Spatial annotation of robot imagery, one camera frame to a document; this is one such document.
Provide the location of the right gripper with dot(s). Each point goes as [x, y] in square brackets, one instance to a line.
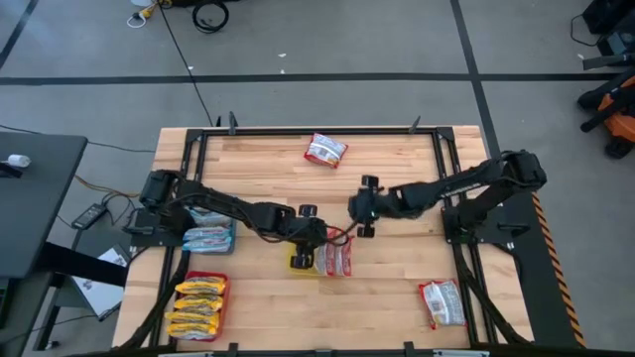
[369, 205]

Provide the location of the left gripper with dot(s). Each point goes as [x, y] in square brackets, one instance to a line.
[310, 235]

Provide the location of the red Maruchan noodle pack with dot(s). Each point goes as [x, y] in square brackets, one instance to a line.
[343, 259]
[325, 150]
[326, 260]
[443, 304]

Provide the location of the yellow plastic bin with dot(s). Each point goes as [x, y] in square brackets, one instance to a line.
[302, 270]

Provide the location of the blue snack packets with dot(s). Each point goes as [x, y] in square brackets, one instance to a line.
[233, 240]

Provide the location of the blue Maruchan noodle pack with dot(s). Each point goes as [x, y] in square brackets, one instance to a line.
[206, 244]
[211, 218]
[206, 232]

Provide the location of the red plastic bin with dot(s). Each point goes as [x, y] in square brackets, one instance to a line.
[225, 310]

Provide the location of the yellow Maruchan noodle pack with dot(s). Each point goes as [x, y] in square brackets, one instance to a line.
[198, 302]
[192, 318]
[201, 286]
[191, 332]

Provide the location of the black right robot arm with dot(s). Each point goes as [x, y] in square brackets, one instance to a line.
[436, 191]

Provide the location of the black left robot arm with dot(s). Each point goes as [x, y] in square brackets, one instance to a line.
[223, 203]

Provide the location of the black platform with hazard stripe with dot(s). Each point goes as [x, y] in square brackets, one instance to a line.
[536, 277]

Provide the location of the black power adapter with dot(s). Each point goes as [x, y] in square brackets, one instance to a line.
[89, 216]

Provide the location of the orange and black machine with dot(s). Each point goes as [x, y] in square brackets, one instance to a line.
[620, 124]

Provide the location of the black side desk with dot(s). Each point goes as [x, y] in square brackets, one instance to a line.
[35, 223]

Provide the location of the small white bottle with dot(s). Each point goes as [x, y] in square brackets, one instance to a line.
[19, 160]

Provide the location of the black equipment stack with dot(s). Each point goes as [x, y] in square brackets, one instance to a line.
[612, 20]

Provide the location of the black object on desk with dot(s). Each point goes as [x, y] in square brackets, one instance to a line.
[6, 171]

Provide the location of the black aluminium table frame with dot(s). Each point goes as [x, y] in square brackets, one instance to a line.
[278, 131]

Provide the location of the black desk leg frame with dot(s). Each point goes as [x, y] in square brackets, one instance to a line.
[84, 265]

